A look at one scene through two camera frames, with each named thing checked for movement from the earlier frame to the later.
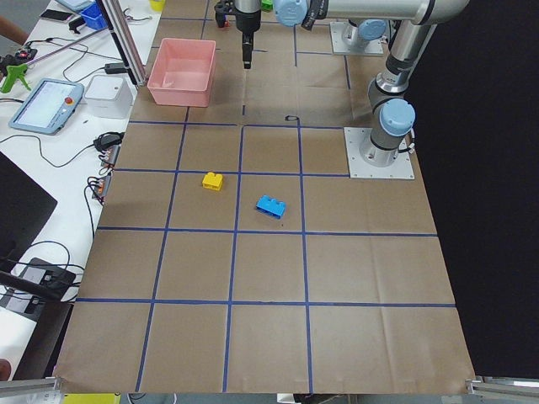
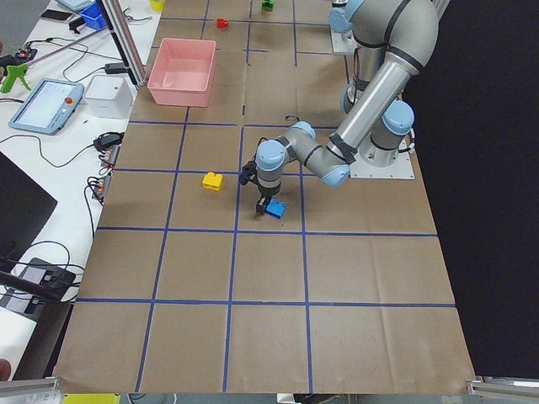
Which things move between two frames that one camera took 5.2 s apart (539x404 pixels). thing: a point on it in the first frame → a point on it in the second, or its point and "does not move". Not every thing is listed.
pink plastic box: (182, 74) does not move
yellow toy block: (212, 181) does not move
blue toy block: (269, 206) does not move
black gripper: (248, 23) → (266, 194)
